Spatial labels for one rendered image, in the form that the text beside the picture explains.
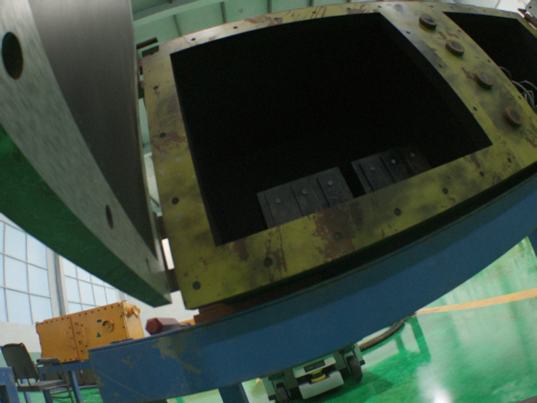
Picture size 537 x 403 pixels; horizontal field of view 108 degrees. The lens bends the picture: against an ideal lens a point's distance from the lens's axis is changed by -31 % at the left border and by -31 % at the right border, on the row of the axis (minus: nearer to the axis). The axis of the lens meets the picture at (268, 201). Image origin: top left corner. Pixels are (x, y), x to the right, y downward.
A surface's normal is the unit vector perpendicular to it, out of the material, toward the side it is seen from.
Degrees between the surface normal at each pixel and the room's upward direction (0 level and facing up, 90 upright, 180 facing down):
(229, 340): 90
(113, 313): 90
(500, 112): 90
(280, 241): 90
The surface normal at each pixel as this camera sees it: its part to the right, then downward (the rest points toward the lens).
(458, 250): -0.04, -0.38
